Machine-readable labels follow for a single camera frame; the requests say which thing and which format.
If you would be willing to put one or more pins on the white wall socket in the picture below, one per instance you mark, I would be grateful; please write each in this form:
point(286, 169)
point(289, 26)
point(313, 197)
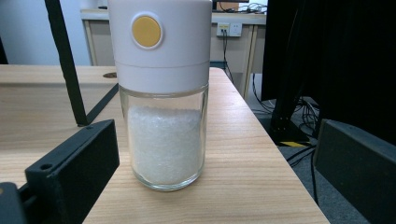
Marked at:
point(229, 29)

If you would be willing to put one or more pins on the black curtain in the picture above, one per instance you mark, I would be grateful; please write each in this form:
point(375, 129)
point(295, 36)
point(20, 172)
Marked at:
point(336, 56)

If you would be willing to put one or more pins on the black metal stand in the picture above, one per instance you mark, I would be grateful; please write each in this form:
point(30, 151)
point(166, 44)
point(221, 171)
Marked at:
point(67, 62)

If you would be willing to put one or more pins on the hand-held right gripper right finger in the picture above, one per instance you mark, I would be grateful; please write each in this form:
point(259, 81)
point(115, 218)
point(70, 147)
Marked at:
point(358, 168)

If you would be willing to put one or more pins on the glass salt shaker white lid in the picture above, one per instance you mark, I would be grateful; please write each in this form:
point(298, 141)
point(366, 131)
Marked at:
point(165, 93)

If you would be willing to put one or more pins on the black floor stand base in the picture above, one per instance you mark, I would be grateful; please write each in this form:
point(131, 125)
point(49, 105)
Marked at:
point(285, 124)

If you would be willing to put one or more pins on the light wooden desk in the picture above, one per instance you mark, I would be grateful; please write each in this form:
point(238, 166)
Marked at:
point(246, 37)

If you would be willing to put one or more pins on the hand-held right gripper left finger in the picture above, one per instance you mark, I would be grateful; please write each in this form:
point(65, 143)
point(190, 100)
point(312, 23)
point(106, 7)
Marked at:
point(77, 161)

